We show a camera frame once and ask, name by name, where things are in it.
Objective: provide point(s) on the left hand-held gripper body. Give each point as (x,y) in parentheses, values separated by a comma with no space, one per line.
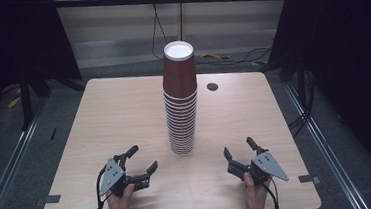
(112,177)

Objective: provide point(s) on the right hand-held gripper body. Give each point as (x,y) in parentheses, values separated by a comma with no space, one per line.
(268,165)

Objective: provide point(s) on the stack of brown paper cups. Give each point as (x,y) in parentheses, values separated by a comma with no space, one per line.
(179,78)

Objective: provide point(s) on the person's left hand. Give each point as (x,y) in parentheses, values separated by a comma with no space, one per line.
(118,208)

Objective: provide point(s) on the person's right hand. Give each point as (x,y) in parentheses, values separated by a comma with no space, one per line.
(256,197)

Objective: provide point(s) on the round black table grommet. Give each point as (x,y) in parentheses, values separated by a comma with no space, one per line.
(212,86)

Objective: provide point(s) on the small yellow floor object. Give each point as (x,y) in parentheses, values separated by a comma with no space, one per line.
(258,63)

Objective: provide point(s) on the black metal stand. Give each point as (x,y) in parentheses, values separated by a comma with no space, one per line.
(26,103)

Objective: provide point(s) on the yellow floor tape piece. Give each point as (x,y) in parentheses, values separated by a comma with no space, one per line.
(14,102)

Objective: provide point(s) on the dark curtain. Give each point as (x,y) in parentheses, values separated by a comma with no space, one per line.
(346,55)
(7,38)

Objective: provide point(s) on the thin vertical pole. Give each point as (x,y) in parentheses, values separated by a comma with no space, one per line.
(181,18)

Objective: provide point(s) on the grey table edge bracket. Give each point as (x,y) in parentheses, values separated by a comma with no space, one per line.
(308,179)
(52,199)

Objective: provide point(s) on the metal floor rail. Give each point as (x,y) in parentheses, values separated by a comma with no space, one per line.
(8,168)
(327,146)

